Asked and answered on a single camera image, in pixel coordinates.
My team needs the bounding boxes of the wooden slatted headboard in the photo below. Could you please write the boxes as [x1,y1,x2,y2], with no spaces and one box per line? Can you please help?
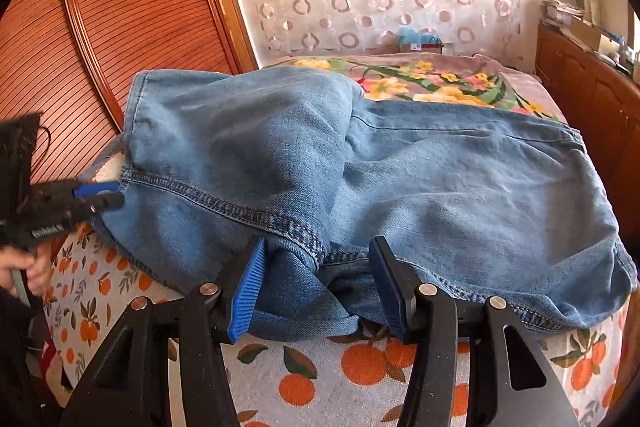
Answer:
[0,0,261,188]

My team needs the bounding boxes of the stack of papers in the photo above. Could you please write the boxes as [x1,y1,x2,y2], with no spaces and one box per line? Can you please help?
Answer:
[540,0,584,28]

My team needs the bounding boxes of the small cardboard box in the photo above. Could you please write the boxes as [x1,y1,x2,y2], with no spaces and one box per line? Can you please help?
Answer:
[397,38,444,56]

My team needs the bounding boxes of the long wooden cabinet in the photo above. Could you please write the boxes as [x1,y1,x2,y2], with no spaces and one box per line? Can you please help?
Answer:
[535,23,640,208]

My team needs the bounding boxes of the open cardboard box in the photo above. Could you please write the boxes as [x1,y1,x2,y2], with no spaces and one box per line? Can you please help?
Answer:
[567,14,604,50]

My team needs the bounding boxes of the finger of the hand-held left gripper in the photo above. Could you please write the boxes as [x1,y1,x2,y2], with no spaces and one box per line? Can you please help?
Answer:
[36,178,122,204]
[59,192,126,224]

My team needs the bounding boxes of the blue denim pants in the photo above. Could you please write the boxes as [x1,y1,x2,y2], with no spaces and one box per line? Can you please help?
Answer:
[92,68,638,342]

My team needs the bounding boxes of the person's left hand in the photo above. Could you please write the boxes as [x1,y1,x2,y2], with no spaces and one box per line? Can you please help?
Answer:
[0,248,54,294]

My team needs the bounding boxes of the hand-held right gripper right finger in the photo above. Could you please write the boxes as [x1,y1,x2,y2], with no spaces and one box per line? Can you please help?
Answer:
[367,236,581,427]

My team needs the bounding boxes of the floral plush blanket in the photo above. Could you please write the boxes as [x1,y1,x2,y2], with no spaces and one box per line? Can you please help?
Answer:
[262,53,568,122]

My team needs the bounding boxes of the orange print bed sheet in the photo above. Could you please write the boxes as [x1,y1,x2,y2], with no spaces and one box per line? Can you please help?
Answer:
[42,157,626,427]

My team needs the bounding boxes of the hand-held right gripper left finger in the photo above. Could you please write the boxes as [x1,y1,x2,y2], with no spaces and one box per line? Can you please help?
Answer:
[57,234,268,427]

